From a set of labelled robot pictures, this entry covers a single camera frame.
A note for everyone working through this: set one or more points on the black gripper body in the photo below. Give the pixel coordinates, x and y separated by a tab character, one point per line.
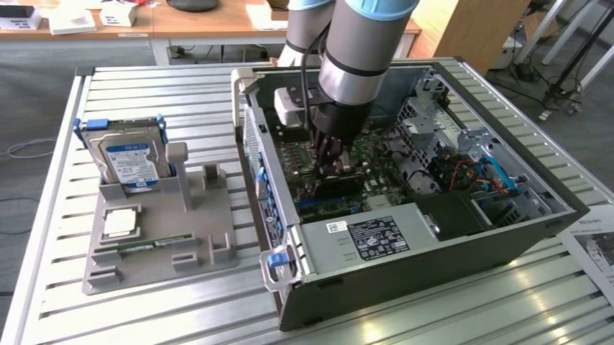
341	120

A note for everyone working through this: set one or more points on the black graphics card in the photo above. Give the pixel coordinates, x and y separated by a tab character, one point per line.
341	185

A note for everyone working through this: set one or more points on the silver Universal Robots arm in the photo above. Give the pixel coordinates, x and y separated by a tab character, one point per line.
356	54

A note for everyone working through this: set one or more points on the green RAM stick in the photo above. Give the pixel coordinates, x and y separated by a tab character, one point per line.
145	247
305	177

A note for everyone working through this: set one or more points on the green motherboard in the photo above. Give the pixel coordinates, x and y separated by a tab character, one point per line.
384	169

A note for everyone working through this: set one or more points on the blue expansion slot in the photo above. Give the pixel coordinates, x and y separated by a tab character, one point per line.
320	205

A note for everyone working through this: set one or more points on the blue slot latch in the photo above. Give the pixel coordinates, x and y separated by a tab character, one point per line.
262	175

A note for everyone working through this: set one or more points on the metal disk bay cage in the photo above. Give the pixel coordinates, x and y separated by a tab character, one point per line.
423	129

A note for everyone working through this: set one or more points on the grey power supply unit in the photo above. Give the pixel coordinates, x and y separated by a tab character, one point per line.
329	251

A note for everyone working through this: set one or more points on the blue case release latch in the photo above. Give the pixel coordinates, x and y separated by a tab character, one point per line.
277	259

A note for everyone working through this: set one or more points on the white paper stack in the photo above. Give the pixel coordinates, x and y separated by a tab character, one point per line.
262	18

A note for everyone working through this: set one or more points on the black open PC case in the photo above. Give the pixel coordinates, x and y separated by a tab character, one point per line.
408	287

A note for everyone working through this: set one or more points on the wooden cabinet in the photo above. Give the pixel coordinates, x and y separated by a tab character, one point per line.
480	32

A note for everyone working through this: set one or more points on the white electronics box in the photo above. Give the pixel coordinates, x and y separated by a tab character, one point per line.
504	54

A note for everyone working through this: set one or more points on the grey parts rack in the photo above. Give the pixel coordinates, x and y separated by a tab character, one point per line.
158	223

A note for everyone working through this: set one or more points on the hard disk with blue caddy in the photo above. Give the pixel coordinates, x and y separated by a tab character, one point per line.
130	161

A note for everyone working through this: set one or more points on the black round object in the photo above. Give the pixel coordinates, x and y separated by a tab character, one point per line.
192	4

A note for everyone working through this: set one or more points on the silver CPU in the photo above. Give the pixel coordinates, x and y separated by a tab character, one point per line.
121	224

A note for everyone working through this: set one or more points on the black wheeled stand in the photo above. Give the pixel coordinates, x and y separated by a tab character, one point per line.
561	86

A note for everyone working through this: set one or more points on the white cardboard box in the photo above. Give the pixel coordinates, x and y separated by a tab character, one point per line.
118	17

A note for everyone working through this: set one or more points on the printed paper sheet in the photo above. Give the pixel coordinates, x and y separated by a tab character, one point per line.
595	244

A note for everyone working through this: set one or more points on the black and white box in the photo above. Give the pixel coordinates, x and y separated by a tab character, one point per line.
19	18

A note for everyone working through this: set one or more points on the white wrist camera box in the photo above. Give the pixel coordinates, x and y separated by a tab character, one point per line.
290	106

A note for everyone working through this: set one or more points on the wooden desk white frame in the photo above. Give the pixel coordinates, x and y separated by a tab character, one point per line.
73	32
216	21

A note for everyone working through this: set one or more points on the white table frame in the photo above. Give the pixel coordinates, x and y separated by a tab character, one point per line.
576	30

